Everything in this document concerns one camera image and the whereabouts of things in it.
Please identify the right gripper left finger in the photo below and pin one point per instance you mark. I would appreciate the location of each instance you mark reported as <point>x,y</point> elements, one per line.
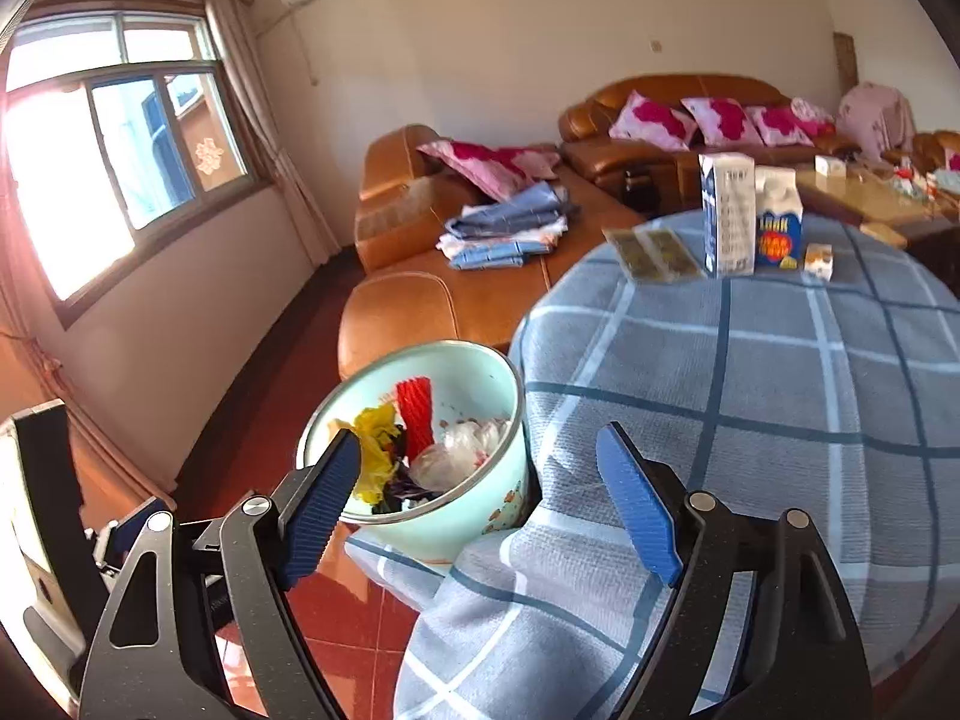
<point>154,653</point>

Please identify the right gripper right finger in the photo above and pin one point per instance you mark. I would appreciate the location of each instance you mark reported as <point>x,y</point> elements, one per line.
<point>757,623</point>

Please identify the yellow plastic bag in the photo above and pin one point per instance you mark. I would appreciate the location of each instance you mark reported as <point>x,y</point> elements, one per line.
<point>376,429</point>

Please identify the red foam net sleeve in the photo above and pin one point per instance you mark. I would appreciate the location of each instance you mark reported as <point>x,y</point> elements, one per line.
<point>414,400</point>

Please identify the white printed plastic bag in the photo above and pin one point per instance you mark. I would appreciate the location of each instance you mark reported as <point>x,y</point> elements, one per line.
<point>464,449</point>

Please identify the light blue trash bin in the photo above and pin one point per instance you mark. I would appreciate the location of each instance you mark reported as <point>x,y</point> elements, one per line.
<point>470,381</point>

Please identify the small yellow white box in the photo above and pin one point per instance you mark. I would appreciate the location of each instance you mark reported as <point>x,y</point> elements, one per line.
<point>819,261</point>

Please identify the clear packet of tea bags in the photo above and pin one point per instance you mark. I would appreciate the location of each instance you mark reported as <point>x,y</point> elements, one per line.
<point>653,255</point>

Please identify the blue Look milk carton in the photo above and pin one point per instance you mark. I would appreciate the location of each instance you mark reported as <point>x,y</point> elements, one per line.
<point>779,217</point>

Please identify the wooden coffee table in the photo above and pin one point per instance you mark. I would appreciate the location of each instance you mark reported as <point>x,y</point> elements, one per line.
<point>925,228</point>

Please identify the tall white carton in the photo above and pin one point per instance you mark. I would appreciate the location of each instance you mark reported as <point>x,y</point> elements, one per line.
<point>729,202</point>

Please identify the white box on coffee table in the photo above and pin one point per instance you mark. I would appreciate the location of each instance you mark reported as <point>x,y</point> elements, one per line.
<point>830,167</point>

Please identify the brown leather chaise sofa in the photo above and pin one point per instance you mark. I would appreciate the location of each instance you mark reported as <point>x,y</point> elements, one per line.
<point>411,294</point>

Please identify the folded blue bedsheets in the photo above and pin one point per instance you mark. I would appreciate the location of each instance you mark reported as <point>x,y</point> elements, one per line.
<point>510,233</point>

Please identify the brown leather armchair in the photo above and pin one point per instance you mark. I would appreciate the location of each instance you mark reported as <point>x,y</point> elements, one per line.
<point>926,153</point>

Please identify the pink floral pillow right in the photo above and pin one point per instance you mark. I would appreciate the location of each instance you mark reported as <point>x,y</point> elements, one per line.
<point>795,123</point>

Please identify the pink floral pillow middle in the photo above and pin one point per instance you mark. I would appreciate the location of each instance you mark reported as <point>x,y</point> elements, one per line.
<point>723,122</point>

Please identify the pink cloth covered object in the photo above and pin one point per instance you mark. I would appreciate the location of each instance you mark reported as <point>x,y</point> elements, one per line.
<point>877,118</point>

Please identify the pink floral pillow left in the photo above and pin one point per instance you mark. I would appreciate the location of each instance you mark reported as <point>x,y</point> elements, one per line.
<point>645,120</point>

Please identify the pink floral pillow on chaise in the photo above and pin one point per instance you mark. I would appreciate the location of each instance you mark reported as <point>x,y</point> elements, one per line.
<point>500,173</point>

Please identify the beige curtain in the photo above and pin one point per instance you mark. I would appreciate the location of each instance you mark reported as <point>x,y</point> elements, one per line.
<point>238,51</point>

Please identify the window with frame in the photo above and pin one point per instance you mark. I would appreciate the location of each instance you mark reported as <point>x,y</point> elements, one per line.
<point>122,137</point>

